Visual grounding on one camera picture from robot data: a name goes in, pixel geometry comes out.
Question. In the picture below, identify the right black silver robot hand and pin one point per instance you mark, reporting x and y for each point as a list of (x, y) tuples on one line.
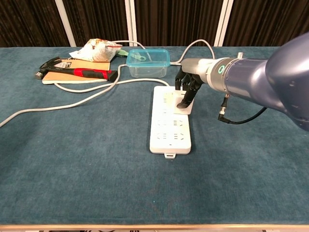
[(195, 68)]

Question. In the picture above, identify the white plug adapter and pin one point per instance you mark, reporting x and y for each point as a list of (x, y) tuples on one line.
[(187, 110)]

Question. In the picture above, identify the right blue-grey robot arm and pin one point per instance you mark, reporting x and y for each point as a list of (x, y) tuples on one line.
[(265, 79)]

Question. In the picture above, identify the white power strip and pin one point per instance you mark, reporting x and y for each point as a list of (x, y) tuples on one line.
[(169, 137)]

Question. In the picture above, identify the clear teal-rimmed plastic container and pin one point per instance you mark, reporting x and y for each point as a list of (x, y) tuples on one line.
[(148, 68)]

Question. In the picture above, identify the dark ribbed partition panel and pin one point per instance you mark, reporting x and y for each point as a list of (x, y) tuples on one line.
[(99, 21), (29, 21), (176, 21), (268, 21)]

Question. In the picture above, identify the white printed snack bag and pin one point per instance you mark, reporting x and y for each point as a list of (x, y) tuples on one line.
[(96, 52)]

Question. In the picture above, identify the red black claw hammer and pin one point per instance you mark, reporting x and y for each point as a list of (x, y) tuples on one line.
[(89, 72)]

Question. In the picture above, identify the brown kraft spiral notebook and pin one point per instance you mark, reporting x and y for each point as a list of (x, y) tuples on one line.
[(79, 64)]

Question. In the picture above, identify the blue carpet table mat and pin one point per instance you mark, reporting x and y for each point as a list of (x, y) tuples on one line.
[(72, 157)]

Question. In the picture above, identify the white partition frame post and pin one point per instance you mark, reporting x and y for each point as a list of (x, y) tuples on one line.
[(65, 21), (131, 21), (223, 21)]

